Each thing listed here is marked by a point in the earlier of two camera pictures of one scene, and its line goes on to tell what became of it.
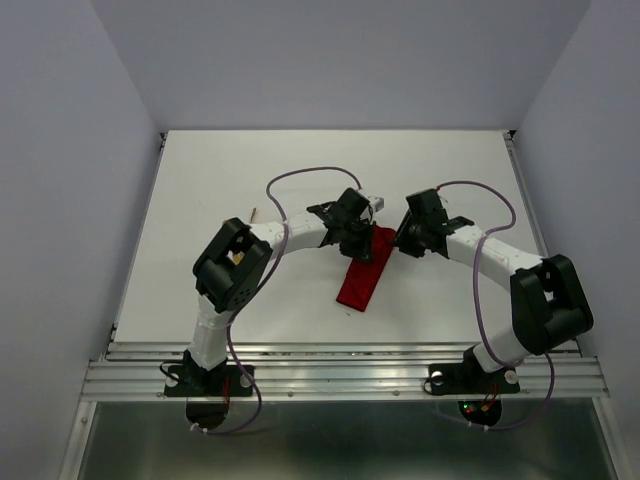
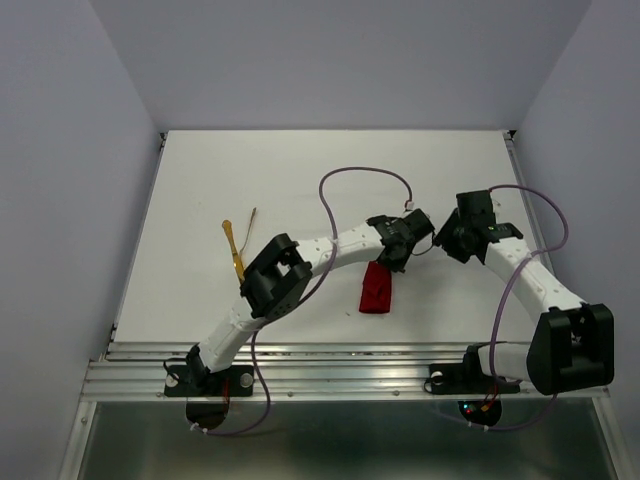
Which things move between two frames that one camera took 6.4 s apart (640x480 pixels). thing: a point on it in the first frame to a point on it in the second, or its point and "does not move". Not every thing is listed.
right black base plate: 470,379 does not move
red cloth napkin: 363,275 to 376,290
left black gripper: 363,251 to 398,264
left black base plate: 221,381 does not move
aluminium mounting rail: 340,372 does not move
